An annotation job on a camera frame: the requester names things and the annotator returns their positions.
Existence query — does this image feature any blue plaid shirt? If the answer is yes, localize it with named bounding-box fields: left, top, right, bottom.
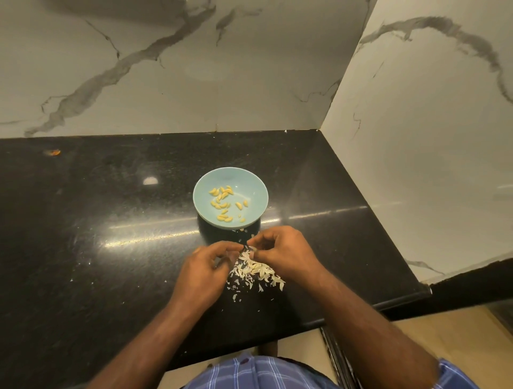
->
left=184, top=355, right=480, bottom=389

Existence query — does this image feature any black cabinet trim strip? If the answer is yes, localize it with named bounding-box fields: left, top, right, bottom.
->
left=319, top=322, right=360, bottom=389

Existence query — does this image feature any cluster of peeled garlic cloves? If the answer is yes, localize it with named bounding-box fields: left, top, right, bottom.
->
left=208, top=185, right=251, bottom=224

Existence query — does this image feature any person's left forearm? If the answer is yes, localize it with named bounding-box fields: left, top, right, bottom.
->
left=84, top=297, right=203, bottom=389

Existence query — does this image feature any light blue bowl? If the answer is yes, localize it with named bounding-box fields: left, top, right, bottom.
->
left=192, top=167, right=269, bottom=230

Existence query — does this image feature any person's right forearm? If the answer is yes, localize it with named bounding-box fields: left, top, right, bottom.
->
left=301, top=269, right=440, bottom=389

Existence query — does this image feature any pile of garlic skins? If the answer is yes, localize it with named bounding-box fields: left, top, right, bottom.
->
left=225, top=245, right=287, bottom=303

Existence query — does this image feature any person's left hand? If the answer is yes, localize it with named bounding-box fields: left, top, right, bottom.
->
left=170, top=240, right=245, bottom=315

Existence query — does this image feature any person's right hand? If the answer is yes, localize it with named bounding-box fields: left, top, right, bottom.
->
left=247, top=225, right=325, bottom=290

